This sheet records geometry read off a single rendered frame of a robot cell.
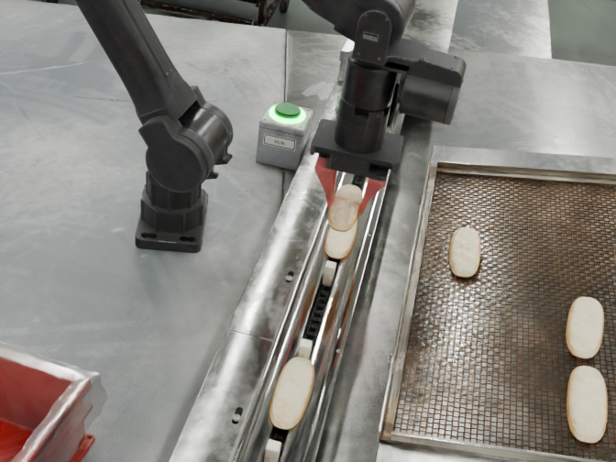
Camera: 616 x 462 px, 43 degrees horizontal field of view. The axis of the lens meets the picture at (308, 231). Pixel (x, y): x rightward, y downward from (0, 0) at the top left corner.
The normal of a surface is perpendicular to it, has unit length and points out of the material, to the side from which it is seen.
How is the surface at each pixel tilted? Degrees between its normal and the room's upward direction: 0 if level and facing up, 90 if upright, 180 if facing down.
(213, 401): 0
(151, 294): 0
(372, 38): 90
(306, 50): 0
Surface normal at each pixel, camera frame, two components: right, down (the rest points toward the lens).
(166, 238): 0.12, -0.78
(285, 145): -0.21, 0.58
